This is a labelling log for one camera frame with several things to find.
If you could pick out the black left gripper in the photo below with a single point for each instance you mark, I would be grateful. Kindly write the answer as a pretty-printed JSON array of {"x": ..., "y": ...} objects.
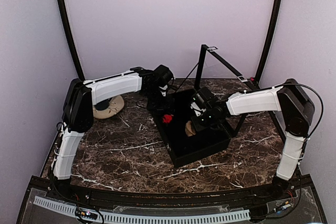
[{"x": 155, "y": 109}]

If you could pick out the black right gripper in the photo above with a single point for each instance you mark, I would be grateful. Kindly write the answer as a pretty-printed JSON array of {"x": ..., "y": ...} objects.
[{"x": 198, "y": 126}]

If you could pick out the tan brown sock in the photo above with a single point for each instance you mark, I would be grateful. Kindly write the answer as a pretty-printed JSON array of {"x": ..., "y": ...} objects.
[{"x": 189, "y": 129}]

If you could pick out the black argyle sock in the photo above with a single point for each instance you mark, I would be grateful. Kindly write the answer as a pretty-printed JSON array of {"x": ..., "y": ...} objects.
[{"x": 167, "y": 118}]

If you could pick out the black glass-lid display box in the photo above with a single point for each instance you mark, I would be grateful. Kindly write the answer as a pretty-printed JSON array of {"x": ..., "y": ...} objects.
[{"x": 183, "y": 149}]

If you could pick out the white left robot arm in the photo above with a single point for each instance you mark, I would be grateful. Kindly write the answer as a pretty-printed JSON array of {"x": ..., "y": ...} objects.
[{"x": 82, "y": 96}]

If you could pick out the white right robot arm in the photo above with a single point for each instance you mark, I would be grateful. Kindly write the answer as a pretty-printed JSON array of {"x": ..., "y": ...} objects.
[{"x": 289, "y": 98}]

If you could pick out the beige ceramic saucer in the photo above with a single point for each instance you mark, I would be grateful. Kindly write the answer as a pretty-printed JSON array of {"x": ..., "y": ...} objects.
[{"x": 116, "y": 104}]

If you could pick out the dark blue mug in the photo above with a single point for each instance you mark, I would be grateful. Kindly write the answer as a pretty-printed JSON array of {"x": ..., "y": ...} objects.
[{"x": 103, "y": 105}]

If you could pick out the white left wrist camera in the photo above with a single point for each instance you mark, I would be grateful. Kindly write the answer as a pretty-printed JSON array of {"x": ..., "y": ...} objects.
[{"x": 163, "y": 90}]

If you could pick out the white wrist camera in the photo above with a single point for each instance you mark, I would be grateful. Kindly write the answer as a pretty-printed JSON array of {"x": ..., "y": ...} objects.
[
  {"x": 163, "y": 90},
  {"x": 197, "y": 110}
]

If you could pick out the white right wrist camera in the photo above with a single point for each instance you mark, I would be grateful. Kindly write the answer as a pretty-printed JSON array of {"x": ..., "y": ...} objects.
[{"x": 197, "y": 110}]

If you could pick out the white slotted cable duct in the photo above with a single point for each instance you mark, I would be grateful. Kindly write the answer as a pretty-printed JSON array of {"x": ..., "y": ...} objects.
[{"x": 141, "y": 215}]

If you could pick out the black table edge rail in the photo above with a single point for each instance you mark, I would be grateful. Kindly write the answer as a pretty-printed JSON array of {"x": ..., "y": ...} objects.
[{"x": 253, "y": 196}]

